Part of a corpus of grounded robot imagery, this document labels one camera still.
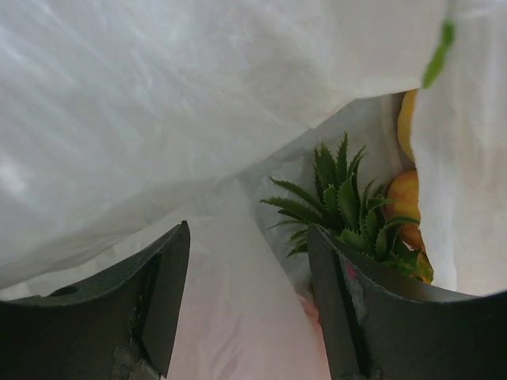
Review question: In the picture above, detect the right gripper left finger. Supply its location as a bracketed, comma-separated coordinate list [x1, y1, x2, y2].
[1, 222, 190, 379]

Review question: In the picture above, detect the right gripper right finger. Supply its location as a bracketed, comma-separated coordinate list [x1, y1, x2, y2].
[307, 225, 506, 379]

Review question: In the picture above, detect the fake pineapple green crown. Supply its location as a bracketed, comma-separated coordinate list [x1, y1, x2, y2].
[262, 135, 434, 283]

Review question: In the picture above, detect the white plastic bag fruit print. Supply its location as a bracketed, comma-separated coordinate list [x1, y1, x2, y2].
[1, 1, 506, 379]

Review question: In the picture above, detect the fake orange peach fruit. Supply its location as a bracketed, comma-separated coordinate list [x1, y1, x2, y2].
[386, 170, 425, 251]

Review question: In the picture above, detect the fake yellow fruit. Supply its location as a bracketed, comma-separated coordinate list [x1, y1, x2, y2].
[397, 89, 418, 162]

